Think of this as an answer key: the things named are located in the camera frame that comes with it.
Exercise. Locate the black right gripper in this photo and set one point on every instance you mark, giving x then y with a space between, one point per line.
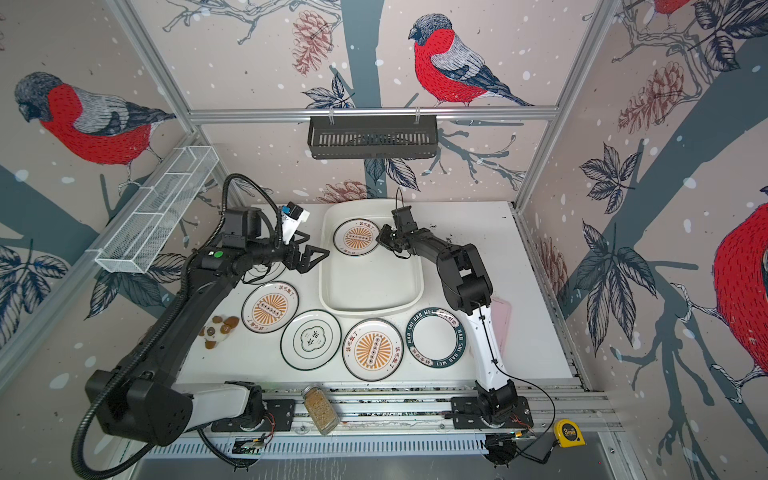
385 237

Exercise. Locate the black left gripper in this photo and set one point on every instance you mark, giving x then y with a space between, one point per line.
305 263

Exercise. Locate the orange sunburst plate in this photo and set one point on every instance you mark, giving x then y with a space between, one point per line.
372 350
356 237
270 307

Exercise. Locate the large green rim plate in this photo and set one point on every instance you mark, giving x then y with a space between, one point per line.
436 338

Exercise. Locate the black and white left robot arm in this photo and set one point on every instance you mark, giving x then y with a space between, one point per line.
137 399

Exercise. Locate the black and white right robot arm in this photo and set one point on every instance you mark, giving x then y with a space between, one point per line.
467 288

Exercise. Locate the white plastic bin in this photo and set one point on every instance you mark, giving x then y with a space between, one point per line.
373 285

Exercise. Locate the back left white plate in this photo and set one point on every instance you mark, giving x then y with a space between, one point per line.
261 274

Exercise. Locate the front white black-line plate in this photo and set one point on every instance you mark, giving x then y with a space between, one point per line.
311 340

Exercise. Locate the brown white plush toy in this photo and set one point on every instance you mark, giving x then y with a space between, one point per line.
217 330

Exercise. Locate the glass jar of grains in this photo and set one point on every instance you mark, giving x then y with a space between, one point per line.
320 409

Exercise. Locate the small circuit board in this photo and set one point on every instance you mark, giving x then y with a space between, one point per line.
248 446

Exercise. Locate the yellow tape measure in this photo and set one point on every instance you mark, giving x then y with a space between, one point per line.
568 434

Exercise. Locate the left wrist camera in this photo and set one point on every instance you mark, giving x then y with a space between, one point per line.
292 216

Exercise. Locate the black hanging wire basket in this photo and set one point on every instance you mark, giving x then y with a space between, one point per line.
373 137

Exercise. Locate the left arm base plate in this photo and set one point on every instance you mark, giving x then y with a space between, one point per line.
277 416

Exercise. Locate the white mesh wall shelf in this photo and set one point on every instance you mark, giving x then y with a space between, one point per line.
140 238

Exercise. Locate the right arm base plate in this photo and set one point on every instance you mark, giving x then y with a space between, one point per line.
465 414

